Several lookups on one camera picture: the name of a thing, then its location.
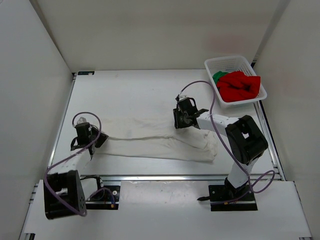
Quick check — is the white t shirt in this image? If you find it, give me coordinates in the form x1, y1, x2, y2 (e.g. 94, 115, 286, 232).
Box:
97, 116, 218, 163

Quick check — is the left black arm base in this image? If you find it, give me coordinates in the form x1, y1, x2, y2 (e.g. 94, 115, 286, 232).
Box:
81, 175, 121, 211

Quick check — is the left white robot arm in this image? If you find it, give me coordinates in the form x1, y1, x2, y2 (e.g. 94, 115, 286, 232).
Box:
43, 122, 108, 220

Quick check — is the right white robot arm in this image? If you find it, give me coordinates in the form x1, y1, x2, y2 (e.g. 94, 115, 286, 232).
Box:
173, 95, 269, 200

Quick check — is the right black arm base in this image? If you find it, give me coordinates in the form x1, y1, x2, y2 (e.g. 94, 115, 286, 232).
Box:
197, 178, 258, 212

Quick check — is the green t shirt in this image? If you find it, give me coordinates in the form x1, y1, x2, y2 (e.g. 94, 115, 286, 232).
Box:
212, 71, 228, 84

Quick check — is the red t shirt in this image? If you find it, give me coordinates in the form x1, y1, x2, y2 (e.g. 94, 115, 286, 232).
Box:
216, 71, 261, 103

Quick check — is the dark label sticker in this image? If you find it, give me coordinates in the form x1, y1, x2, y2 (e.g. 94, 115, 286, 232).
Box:
77, 71, 95, 76

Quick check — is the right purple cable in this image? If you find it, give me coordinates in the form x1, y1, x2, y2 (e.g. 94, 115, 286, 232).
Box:
176, 79, 276, 201

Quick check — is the aluminium table rail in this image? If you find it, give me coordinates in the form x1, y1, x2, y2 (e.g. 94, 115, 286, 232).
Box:
99, 174, 226, 182

